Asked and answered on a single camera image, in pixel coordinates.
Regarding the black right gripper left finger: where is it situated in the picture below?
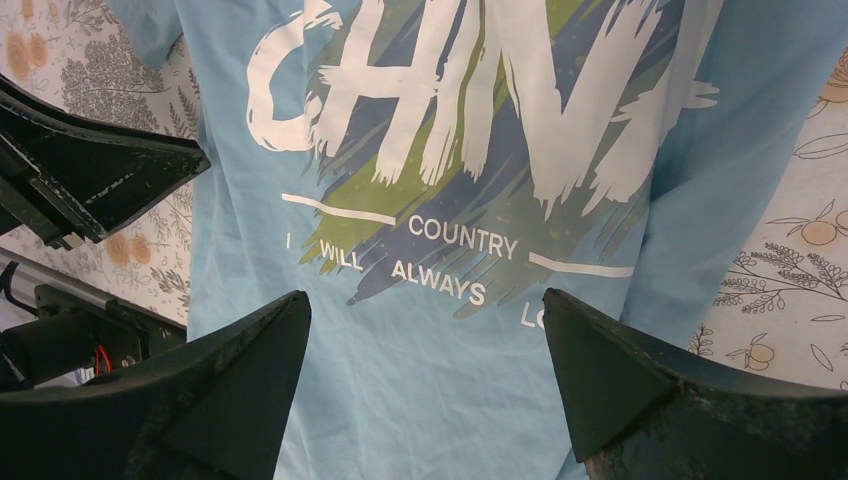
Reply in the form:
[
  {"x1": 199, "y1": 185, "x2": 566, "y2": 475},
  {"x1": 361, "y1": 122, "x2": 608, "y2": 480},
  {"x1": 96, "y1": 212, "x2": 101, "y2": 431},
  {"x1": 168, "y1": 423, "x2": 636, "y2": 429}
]
[{"x1": 1, "y1": 291, "x2": 311, "y2": 479}]

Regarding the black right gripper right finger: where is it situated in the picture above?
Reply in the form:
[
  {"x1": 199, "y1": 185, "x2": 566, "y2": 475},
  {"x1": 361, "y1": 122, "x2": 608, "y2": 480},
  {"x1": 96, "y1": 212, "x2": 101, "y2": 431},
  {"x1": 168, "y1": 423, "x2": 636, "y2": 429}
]
[{"x1": 543, "y1": 289, "x2": 847, "y2": 479}]

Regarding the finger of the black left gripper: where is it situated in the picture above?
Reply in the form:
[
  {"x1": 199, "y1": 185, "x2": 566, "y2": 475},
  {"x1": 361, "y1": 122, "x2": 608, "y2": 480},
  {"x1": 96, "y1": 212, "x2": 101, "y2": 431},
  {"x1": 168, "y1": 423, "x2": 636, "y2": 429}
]
[{"x1": 1, "y1": 78, "x2": 210, "y2": 249}]

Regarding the light blue printed t-shirt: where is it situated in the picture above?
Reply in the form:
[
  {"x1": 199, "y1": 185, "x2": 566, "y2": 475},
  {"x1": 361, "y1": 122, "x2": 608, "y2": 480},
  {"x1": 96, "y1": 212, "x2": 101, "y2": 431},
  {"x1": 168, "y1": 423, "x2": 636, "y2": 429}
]
[{"x1": 110, "y1": 0, "x2": 847, "y2": 479}]

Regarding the floral patterned table mat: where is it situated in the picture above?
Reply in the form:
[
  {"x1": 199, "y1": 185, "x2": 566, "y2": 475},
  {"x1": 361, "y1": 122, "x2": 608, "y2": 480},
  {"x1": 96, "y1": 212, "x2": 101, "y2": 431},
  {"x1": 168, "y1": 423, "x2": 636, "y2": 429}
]
[{"x1": 1, "y1": 1, "x2": 847, "y2": 388}]

